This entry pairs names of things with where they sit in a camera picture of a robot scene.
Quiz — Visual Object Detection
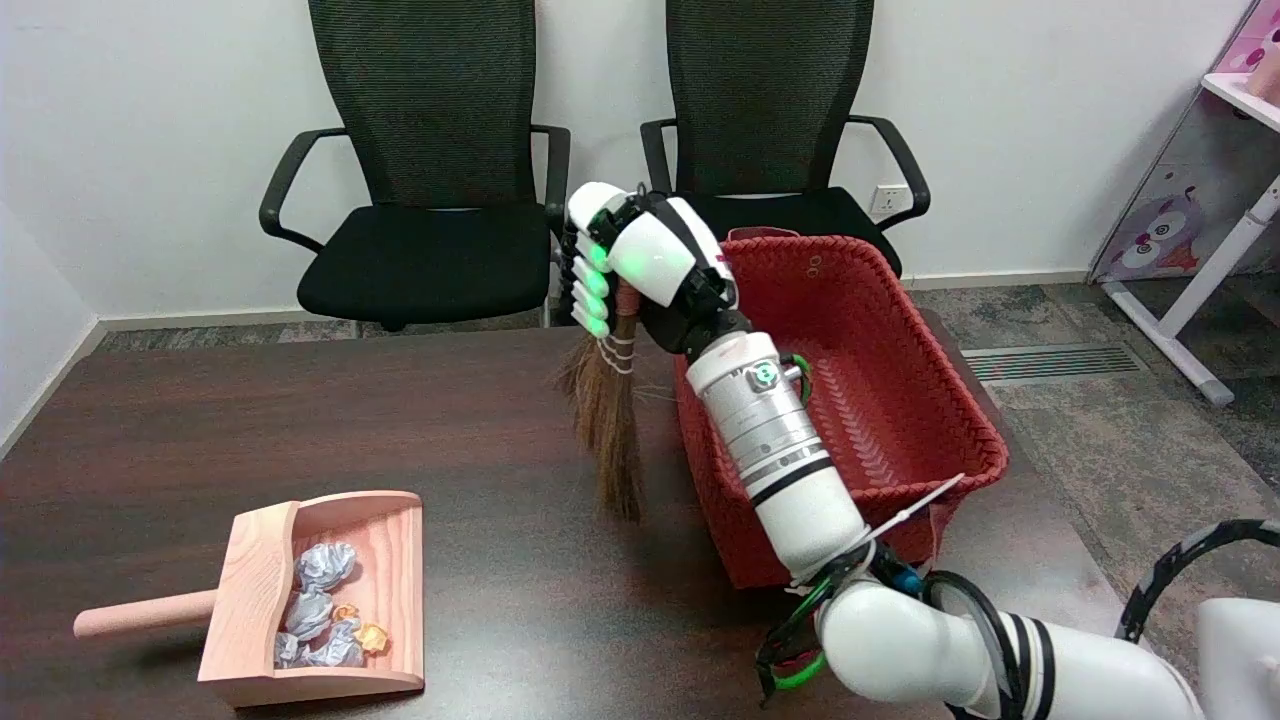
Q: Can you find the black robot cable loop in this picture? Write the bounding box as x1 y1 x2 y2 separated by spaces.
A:
1117 519 1280 643

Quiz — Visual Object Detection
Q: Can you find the crumpled white paper ball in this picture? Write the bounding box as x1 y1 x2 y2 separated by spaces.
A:
295 542 358 593
274 620 367 669
286 590 335 641

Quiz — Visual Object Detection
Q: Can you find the red woven basket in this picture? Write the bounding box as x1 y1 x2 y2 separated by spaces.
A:
673 228 1010 590

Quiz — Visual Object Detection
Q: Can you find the white shelf with pink panels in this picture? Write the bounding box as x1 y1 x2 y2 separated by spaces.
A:
1087 0 1280 406

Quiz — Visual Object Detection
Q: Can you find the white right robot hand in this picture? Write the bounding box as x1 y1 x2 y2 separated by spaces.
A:
560 182 751 355

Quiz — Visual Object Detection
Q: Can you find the metal floor vent grille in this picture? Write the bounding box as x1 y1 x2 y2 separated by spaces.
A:
961 343 1148 383

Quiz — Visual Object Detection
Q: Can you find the black mesh office chair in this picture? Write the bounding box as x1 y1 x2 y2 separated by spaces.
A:
259 0 571 332
640 0 931 280

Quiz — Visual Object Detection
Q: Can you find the black and green cable bundle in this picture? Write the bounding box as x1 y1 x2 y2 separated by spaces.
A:
755 545 926 706

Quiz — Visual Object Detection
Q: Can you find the wooden dustpan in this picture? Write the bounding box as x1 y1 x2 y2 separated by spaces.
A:
73 491 426 709

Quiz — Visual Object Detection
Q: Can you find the crumpled orange paper scrap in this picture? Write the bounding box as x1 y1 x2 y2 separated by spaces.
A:
333 604 391 655

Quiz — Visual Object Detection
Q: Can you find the small straw hand broom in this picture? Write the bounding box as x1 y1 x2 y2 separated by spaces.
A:
555 280 646 523

